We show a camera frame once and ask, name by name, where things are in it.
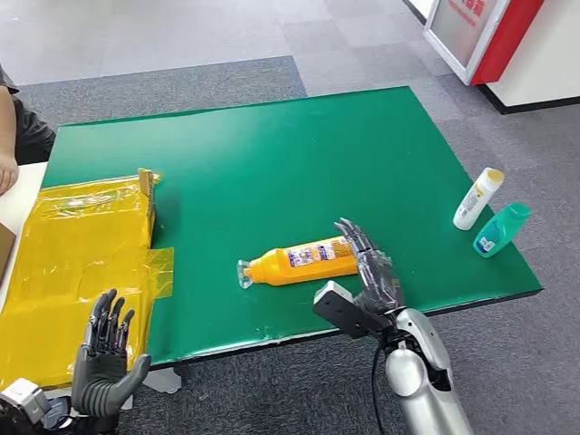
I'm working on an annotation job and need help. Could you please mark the green table cover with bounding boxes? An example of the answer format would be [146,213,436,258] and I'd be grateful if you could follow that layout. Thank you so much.
[41,85,543,369]

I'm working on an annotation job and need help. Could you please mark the person's hand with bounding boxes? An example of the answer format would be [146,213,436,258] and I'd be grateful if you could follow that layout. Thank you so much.
[0,152,20,197]

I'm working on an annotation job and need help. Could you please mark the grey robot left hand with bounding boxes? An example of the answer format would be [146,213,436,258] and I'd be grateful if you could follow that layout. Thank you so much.
[70,288,152,419]

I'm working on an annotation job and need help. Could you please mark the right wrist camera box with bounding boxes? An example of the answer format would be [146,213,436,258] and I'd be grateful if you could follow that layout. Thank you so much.
[312,280,395,341]

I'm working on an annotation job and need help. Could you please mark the yellow taped cardboard box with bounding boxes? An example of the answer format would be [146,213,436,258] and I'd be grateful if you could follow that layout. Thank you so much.
[0,169,174,392]

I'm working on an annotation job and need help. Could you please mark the red and white sign stand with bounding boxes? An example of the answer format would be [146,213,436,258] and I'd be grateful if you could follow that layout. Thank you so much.
[423,0,545,87]

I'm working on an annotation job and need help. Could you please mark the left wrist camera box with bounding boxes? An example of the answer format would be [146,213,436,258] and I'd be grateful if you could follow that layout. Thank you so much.
[0,378,51,425]

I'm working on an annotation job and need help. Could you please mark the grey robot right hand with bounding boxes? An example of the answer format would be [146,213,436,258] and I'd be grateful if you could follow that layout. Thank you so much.
[334,217,406,316]

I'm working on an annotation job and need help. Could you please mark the teal translucent bottle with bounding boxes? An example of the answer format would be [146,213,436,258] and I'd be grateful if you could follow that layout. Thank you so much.
[473,202,532,259]

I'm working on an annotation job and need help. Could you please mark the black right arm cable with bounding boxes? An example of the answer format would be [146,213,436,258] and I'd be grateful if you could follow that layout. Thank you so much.
[370,343,387,435]

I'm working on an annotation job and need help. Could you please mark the person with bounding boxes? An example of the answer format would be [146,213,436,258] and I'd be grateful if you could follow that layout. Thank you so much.
[0,63,56,166]

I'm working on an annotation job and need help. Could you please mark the white table foot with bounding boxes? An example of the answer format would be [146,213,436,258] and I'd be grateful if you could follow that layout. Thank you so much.
[143,367,182,396]

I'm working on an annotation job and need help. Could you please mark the white side table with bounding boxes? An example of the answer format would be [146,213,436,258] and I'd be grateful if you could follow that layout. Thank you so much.
[0,161,49,314]

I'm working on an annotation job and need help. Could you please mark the orange bottle with clear cap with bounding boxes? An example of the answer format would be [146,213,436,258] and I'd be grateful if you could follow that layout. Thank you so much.
[236,235,360,290]

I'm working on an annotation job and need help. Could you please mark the brown flat board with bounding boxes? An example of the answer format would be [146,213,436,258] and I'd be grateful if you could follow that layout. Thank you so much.
[0,223,17,285]

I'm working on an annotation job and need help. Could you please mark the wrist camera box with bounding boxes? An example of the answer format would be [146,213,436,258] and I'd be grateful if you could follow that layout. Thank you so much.
[0,378,51,425]
[312,280,395,341]

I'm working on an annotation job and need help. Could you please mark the white bottle with yellow cap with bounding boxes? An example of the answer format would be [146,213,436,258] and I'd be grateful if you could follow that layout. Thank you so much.
[453,167,505,232]

